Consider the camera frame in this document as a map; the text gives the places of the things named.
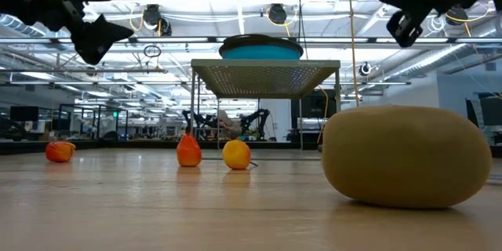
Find wrinkled red-orange pepper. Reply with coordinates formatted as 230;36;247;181
45;140;77;163

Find blue collapsible bowl grey rim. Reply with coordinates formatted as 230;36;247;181
218;33;305;60

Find pear-shaped red-orange pepper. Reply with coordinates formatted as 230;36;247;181
176;132;202;168

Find round yellow-orange pepper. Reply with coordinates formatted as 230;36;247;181
221;138;259;170

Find brown kiwi fruit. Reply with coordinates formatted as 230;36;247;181
321;104;493;209

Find black background screen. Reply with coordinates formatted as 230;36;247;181
290;89;336;142

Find green perforated metal shelf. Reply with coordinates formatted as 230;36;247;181
189;57;342;162

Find person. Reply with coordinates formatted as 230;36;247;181
216;108;245;141

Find black ceiling cable reel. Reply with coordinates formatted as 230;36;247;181
446;5;470;27
267;2;289;25
141;2;173;37
358;60;373;77

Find black hanging cable coil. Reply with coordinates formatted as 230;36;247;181
143;43;162;58

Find yellow hanging cable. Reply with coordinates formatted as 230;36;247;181
346;0;361;107

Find black background workcell frame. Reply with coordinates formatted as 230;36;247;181
58;104;129;140

